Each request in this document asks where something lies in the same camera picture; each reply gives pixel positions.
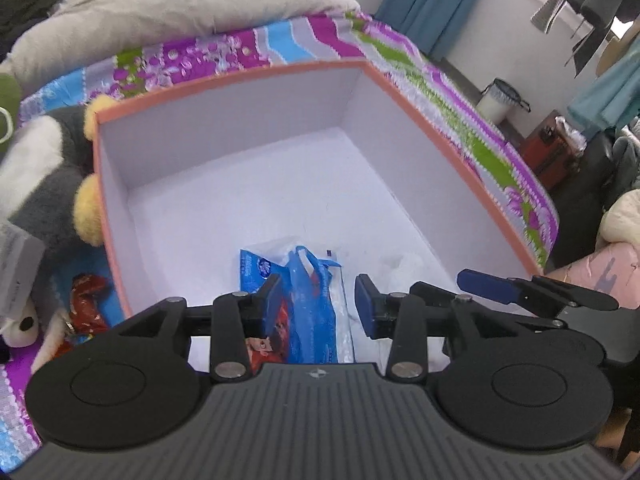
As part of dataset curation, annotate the pink quilt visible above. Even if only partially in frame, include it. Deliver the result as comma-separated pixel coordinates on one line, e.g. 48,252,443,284
545,240,640,312

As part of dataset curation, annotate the red-brown cabinet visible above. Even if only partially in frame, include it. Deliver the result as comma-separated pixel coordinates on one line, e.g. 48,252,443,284
520,110,587,192

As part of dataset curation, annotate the grey knit hanging garment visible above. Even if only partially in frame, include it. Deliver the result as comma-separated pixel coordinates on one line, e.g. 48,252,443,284
530,0,572,36

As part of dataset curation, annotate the white tissue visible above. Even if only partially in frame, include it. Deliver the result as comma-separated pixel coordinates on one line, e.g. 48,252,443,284
375,252,442,297

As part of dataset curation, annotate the orange-rimmed white storage box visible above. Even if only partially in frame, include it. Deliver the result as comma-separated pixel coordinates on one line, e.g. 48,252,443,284
94,58,552,376

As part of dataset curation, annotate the grey printed plastic packet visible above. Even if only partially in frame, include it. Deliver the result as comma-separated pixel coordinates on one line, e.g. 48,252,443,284
0,222,47,322

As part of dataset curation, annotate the black clothes pile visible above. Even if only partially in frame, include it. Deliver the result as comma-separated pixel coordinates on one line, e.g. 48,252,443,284
0,0,67,57

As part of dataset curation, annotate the red foil candy wrapper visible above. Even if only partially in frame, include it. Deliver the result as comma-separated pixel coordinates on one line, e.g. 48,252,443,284
70,273,112,337

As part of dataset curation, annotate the grey duvet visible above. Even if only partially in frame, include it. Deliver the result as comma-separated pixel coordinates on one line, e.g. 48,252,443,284
10,0,362,87

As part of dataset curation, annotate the black hanging garment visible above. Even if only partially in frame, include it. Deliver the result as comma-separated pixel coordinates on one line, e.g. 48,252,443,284
565,14,617,79

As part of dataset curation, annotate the teal hanging garment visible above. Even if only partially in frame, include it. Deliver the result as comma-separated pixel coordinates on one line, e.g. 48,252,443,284
567,40,640,137

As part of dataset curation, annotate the grey white penguin plush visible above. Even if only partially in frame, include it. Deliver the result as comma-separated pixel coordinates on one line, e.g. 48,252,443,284
0,94,117,351

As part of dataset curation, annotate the white trash bin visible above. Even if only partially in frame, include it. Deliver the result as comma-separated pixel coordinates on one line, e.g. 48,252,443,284
476,78,532,127

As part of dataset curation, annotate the green plush toy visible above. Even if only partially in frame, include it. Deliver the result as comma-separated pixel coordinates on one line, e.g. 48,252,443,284
0,74,24,132

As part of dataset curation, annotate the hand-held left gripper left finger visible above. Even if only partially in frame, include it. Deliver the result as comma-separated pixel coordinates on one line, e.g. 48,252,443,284
114,274,286,382

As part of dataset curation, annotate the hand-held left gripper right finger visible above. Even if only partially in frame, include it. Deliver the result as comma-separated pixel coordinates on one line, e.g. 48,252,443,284
354,274,566,382

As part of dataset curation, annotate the clear plastic bag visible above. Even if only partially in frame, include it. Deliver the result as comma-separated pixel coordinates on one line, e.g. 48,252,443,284
554,116,589,162

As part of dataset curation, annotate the cream plush cushion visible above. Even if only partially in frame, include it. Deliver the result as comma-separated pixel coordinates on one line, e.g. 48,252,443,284
597,192,640,247

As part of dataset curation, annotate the colourful patterned bed sheet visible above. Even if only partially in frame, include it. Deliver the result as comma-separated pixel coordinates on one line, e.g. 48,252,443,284
0,10,561,461

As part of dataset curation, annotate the blue plastic snack packet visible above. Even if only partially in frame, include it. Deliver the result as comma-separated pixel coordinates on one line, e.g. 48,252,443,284
239,245,359,376

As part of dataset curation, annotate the blue curtain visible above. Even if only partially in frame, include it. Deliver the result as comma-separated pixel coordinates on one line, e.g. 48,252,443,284
375,0,497,62

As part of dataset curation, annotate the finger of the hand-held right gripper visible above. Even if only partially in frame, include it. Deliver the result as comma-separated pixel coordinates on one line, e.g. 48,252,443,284
456,268,621,319

